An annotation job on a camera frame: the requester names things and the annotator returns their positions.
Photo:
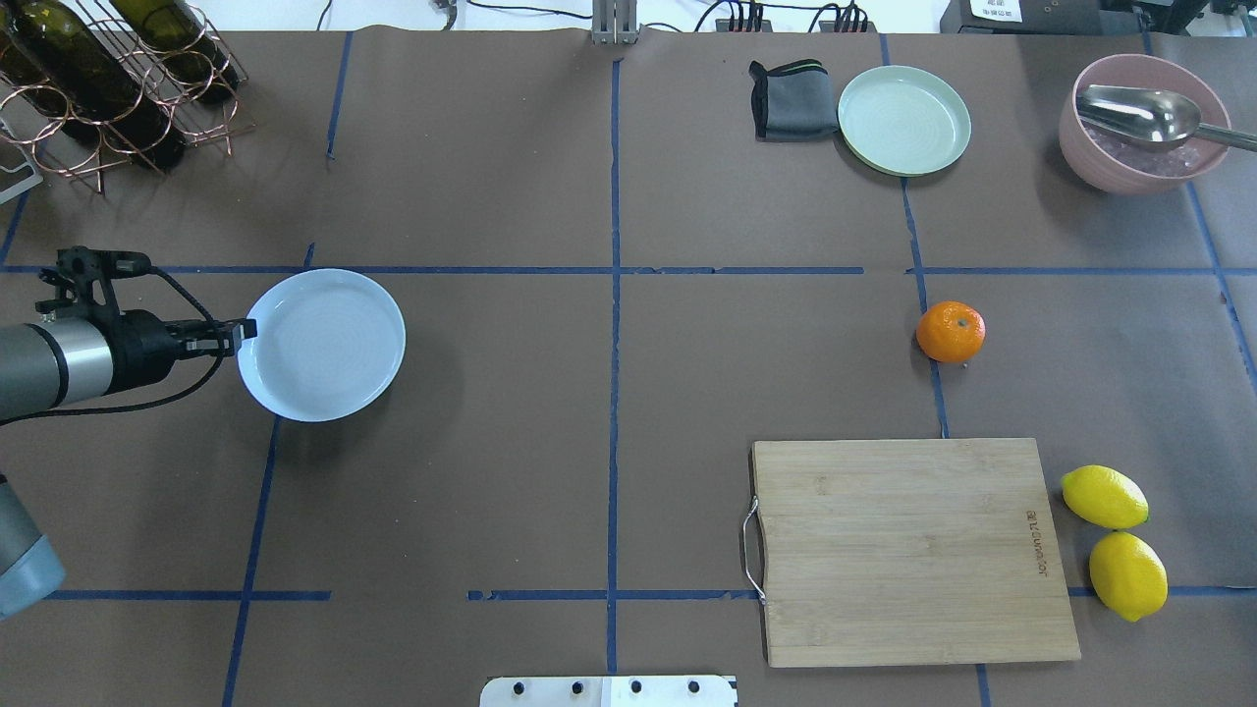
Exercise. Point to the aluminium frame post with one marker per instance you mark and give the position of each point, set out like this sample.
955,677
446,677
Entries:
615,22

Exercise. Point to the pink bowl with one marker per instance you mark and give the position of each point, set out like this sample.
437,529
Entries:
1117,165

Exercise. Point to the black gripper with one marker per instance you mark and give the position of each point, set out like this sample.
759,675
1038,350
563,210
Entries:
140,341

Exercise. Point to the copper wire bottle rack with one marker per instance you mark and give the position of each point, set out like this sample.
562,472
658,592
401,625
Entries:
62,144

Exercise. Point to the dark wine bottle back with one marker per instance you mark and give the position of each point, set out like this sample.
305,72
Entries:
16,68

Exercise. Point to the wooden cutting board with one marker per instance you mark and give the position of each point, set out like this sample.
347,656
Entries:
909,552

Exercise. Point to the dark wine bottle front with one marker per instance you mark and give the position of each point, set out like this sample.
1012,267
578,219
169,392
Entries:
100,89

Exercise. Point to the yellow lemon far side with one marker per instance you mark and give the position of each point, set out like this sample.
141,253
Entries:
1128,576

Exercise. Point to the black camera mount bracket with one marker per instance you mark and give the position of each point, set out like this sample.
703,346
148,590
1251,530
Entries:
82,278

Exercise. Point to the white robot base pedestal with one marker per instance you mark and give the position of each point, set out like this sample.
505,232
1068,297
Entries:
641,690

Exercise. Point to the dark wine bottle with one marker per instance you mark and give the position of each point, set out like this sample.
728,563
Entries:
100,89
185,49
16,68

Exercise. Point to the light green plate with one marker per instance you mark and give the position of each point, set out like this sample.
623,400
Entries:
903,121

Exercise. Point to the metal scoop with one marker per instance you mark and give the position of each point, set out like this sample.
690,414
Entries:
1152,116

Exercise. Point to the black power strip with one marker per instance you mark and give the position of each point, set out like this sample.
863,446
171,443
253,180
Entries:
760,17

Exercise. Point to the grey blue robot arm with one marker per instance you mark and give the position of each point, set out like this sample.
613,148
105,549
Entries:
50,364

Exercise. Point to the yellow lemon near board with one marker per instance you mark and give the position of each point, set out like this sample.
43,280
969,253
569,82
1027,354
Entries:
1105,497

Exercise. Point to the orange fruit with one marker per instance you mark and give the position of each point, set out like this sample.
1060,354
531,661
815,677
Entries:
951,331

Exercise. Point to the dark grey folded cloth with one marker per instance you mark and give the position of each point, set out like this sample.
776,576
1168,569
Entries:
793,103

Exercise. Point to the light blue plate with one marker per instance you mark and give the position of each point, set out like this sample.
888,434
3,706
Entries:
328,343

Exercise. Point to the dark wine bottle middle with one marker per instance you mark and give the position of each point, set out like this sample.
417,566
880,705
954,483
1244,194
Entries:
185,49

